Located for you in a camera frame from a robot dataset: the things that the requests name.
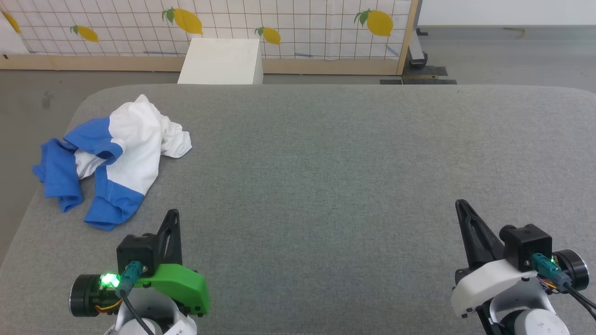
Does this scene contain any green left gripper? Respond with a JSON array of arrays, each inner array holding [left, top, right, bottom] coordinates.
[[70, 209, 210, 318]]

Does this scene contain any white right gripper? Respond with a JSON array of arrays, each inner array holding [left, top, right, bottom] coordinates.
[[450, 199, 590, 320]]

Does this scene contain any white and blue shirt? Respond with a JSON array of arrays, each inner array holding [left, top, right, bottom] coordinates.
[[32, 94, 193, 232]]

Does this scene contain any grey fabric sofa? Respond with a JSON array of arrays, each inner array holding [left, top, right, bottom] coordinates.
[[0, 84, 596, 335]]

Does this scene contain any black floor mat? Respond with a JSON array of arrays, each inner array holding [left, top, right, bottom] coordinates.
[[379, 65, 458, 86]]

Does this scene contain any white box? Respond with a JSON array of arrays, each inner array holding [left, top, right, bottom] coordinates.
[[177, 38, 264, 86]]

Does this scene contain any black caster foot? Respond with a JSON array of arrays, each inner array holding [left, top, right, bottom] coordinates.
[[406, 28, 430, 70]]

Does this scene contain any lemon print wooden frame screen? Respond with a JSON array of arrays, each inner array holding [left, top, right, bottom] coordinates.
[[0, 0, 420, 76]]

